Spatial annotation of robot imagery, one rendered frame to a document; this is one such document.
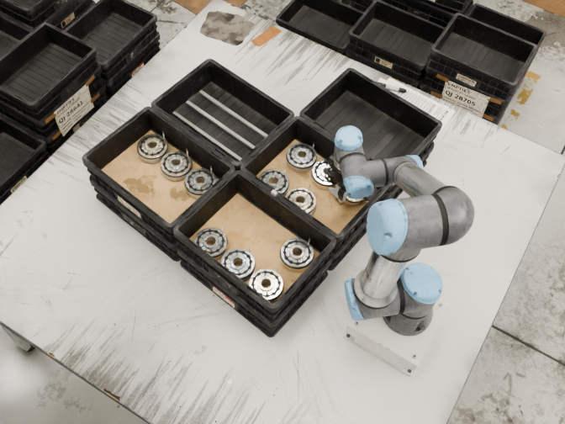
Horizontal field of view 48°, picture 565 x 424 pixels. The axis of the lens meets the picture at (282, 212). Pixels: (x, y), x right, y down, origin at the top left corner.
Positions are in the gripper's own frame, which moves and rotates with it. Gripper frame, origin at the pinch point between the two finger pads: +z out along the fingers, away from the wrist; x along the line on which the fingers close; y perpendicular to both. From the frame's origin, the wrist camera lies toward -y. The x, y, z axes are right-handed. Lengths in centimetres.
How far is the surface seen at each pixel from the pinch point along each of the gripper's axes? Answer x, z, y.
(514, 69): -123, 57, -7
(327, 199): 4.3, 2.5, 5.1
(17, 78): 27, 36, 155
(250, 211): 23.8, -0.3, 21.1
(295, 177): 4.3, 2.8, 18.5
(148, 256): 54, 8, 40
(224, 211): 29.2, -1.0, 27.4
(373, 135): -27.9, 7.9, 9.2
